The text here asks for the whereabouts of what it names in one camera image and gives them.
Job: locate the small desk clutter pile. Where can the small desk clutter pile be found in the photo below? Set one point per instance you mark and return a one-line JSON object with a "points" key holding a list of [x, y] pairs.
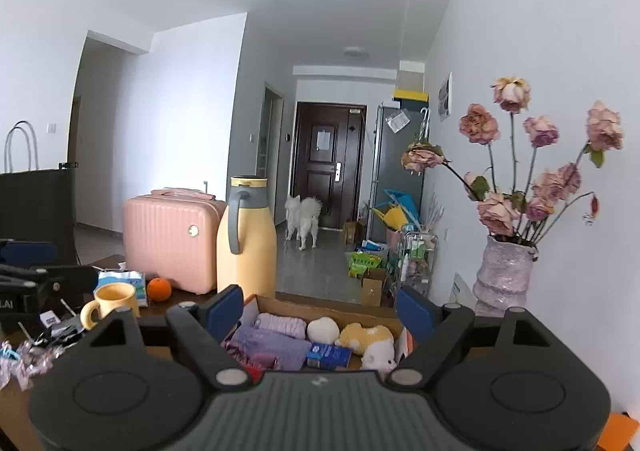
{"points": [[60, 323]]}

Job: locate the silver foil wrappers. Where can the silver foil wrappers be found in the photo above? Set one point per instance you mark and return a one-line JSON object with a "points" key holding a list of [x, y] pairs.
{"points": [[30, 361]]}

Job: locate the white plush ball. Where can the white plush ball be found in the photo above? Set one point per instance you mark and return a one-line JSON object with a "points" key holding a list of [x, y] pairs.
{"points": [[322, 330]]}

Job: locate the lilac knitted cloth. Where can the lilac knitted cloth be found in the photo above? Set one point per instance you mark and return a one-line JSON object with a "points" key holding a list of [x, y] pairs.
{"points": [[281, 325]]}

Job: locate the pink suitcase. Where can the pink suitcase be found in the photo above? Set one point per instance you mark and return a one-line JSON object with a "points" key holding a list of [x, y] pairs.
{"points": [[172, 236]]}

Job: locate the small cardboard box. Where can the small cardboard box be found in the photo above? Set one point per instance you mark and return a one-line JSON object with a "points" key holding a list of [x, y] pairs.
{"points": [[353, 232]]}

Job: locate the white rolling cart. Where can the white rolling cart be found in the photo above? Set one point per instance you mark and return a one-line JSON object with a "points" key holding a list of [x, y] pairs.
{"points": [[417, 261]]}

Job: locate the black paper bag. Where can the black paper bag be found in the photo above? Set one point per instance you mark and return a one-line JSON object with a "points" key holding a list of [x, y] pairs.
{"points": [[35, 211]]}

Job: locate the round ceiling lamp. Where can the round ceiling lamp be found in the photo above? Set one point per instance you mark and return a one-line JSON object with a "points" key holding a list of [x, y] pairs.
{"points": [[355, 51]]}

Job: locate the blue and white tissue pack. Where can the blue and white tissue pack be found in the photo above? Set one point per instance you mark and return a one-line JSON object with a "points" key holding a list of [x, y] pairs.
{"points": [[122, 277]]}

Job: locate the framed wall picture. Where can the framed wall picture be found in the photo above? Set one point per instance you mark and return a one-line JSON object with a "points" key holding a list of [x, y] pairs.
{"points": [[445, 97]]}

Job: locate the orange fruit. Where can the orange fruit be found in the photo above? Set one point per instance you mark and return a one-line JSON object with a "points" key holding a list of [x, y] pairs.
{"points": [[159, 289]]}

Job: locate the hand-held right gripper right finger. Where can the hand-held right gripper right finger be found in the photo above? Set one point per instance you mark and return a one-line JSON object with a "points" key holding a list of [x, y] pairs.
{"points": [[415, 313]]}

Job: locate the purple knit cloth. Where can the purple knit cloth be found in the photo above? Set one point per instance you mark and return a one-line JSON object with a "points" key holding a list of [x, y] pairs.
{"points": [[272, 346]]}

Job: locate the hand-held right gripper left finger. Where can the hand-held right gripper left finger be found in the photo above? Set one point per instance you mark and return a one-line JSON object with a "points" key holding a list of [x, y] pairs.
{"points": [[225, 311]]}

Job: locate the yellow box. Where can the yellow box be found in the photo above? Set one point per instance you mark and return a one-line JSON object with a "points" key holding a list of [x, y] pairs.
{"points": [[411, 96]]}

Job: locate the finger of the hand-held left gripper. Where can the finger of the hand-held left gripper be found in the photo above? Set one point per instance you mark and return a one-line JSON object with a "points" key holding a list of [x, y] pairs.
{"points": [[25, 252], [20, 276]]}

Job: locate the pink patterned cloth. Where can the pink patterned cloth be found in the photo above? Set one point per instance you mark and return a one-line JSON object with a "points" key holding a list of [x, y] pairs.
{"points": [[250, 356]]}

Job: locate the lilac textured vase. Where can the lilac textured vase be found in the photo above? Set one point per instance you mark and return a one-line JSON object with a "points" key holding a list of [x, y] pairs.
{"points": [[502, 276]]}

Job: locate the yellow and white plush toy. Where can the yellow and white plush toy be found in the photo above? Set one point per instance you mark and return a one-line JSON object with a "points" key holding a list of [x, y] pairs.
{"points": [[372, 343]]}

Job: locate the yellow thermos jug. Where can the yellow thermos jug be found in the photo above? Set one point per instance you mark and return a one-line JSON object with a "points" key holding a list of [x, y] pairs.
{"points": [[246, 251]]}

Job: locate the dried pink rose bouquet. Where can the dried pink rose bouquet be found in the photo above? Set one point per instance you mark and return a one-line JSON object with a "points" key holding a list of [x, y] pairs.
{"points": [[500, 211]]}

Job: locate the grey refrigerator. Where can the grey refrigerator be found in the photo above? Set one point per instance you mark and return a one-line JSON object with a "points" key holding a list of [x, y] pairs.
{"points": [[395, 166]]}

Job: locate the red cardboard box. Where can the red cardboard box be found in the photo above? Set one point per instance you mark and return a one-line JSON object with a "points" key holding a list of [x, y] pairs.
{"points": [[350, 311]]}

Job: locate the dark brown door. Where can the dark brown door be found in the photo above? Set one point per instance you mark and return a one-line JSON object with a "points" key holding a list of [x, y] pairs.
{"points": [[325, 156]]}

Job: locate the white dog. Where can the white dog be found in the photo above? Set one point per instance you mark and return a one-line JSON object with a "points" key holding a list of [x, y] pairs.
{"points": [[302, 218]]}

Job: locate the brown cardboard floor box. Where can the brown cardboard floor box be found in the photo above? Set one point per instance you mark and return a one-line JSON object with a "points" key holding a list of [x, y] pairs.
{"points": [[372, 288]]}

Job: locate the green printed bags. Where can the green printed bags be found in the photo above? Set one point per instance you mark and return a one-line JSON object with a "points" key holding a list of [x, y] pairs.
{"points": [[364, 265]]}

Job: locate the yellow mug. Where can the yellow mug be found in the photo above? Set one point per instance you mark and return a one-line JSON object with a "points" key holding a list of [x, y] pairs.
{"points": [[117, 303]]}

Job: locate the yellow and blue dustpan set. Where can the yellow and blue dustpan set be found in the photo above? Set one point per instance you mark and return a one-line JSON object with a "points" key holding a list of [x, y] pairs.
{"points": [[395, 213]]}

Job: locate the orange flat object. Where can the orange flat object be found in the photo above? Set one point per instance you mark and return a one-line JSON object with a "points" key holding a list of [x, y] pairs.
{"points": [[620, 433]]}

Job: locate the white paper sheet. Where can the white paper sheet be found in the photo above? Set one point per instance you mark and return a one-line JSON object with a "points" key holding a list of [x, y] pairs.
{"points": [[464, 290]]}

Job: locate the blue small carton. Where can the blue small carton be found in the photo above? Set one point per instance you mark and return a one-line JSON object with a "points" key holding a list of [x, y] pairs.
{"points": [[329, 356]]}

